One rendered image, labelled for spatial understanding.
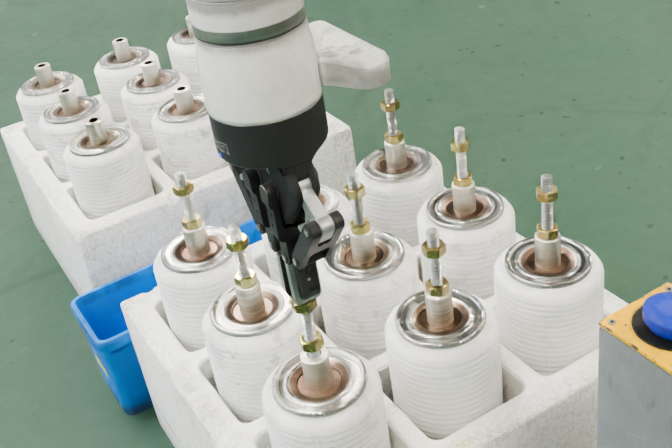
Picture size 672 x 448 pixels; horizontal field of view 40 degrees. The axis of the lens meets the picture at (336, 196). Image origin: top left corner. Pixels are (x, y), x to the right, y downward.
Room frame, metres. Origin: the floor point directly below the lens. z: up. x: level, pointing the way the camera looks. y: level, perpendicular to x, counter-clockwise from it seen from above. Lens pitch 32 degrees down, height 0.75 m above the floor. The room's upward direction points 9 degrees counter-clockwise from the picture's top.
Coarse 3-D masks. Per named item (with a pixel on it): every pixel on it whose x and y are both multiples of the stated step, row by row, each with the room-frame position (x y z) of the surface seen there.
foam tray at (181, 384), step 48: (144, 336) 0.72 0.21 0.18; (192, 384) 0.64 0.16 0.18; (384, 384) 0.62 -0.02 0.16; (528, 384) 0.57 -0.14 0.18; (576, 384) 0.56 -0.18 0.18; (192, 432) 0.63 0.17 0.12; (240, 432) 0.57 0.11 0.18; (480, 432) 0.53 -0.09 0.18; (528, 432) 0.53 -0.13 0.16; (576, 432) 0.56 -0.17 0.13
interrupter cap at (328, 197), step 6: (324, 186) 0.82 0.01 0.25; (324, 192) 0.81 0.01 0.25; (330, 192) 0.81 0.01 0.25; (336, 192) 0.81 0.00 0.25; (318, 198) 0.81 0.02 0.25; (324, 198) 0.80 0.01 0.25; (330, 198) 0.80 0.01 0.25; (336, 198) 0.80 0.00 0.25; (324, 204) 0.79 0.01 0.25; (330, 204) 0.79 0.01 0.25; (336, 204) 0.79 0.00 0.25; (330, 210) 0.78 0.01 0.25
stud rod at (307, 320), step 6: (312, 312) 0.54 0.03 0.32; (300, 318) 0.54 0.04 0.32; (306, 318) 0.53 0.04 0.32; (312, 318) 0.53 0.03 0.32; (306, 324) 0.53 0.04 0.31; (312, 324) 0.53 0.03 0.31; (306, 330) 0.53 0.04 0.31; (312, 330) 0.53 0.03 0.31; (306, 336) 0.53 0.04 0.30; (312, 336) 0.53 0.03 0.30; (312, 354) 0.53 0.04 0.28; (318, 354) 0.53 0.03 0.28
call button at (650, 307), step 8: (656, 296) 0.48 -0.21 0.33; (664, 296) 0.48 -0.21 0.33; (648, 304) 0.48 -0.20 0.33; (656, 304) 0.47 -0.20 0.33; (664, 304) 0.47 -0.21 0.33; (648, 312) 0.47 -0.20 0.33; (656, 312) 0.47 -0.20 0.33; (664, 312) 0.47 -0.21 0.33; (648, 320) 0.46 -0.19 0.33; (656, 320) 0.46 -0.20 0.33; (664, 320) 0.46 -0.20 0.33; (656, 328) 0.46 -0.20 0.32; (664, 328) 0.45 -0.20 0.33; (664, 336) 0.46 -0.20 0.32
